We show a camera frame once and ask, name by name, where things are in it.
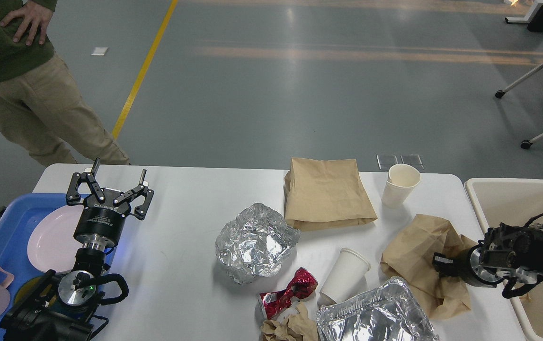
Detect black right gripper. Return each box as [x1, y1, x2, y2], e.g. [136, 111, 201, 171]
[432, 245, 503, 287]

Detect white paper cup upright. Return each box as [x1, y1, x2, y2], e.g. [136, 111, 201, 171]
[382, 164, 421, 208]

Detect dark teal mug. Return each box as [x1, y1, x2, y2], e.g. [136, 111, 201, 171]
[12, 276, 58, 309]

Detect brown paper bag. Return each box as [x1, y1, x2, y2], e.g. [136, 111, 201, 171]
[380, 214, 476, 320]
[285, 157, 378, 231]

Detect crumpled brown paper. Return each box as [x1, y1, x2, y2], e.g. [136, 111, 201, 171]
[260, 302, 319, 341]

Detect white paper cup lying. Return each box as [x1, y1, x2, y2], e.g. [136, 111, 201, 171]
[319, 248, 371, 305]

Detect beige plastic bin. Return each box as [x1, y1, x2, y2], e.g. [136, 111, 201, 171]
[465, 178, 543, 341]

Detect crumpled aluminium foil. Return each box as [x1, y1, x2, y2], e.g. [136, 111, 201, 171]
[215, 203, 301, 285]

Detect person in khaki trousers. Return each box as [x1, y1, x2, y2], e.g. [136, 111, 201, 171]
[0, 0, 130, 167]

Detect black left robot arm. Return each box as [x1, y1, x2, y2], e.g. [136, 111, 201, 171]
[0, 158, 154, 341]

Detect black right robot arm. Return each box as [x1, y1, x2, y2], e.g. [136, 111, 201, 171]
[432, 215, 543, 299]

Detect aluminium foil tray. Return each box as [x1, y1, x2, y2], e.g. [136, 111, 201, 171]
[316, 276, 439, 341]

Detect floor outlet plates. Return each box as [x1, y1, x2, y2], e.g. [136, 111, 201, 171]
[376, 154, 425, 172]

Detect pink plate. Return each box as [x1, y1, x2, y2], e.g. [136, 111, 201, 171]
[27, 206, 84, 274]

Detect white desk leg far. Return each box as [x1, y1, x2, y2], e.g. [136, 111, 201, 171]
[504, 0, 543, 33]

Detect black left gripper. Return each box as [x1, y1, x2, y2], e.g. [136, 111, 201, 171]
[66, 158, 155, 249]

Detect blue plastic tray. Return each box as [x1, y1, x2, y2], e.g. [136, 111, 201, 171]
[0, 192, 125, 341]

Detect crushed red can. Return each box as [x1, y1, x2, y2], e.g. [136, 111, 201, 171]
[258, 267, 319, 319]

